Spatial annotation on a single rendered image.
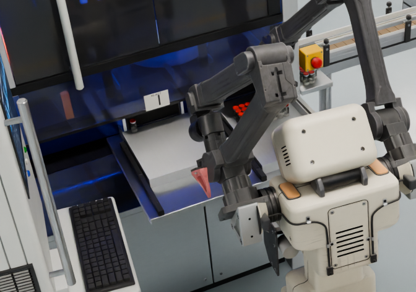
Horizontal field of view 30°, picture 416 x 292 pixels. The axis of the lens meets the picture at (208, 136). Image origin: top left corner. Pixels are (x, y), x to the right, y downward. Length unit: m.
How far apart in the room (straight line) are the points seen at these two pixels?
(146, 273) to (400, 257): 1.10
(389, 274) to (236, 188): 1.61
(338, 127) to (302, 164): 0.12
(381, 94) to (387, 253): 1.52
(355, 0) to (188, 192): 0.80
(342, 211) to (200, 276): 1.41
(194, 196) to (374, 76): 0.71
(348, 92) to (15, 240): 2.77
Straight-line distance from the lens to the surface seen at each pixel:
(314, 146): 1.78
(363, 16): 2.05
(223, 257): 3.14
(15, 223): 2.02
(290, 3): 2.64
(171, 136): 2.65
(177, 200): 2.38
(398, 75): 4.62
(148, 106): 2.59
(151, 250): 2.97
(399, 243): 3.50
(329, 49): 2.94
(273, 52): 1.61
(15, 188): 1.95
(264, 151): 2.54
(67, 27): 2.31
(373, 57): 2.03
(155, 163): 2.54
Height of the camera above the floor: 2.41
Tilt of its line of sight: 35 degrees down
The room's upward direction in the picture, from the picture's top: 6 degrees counter-clockwise
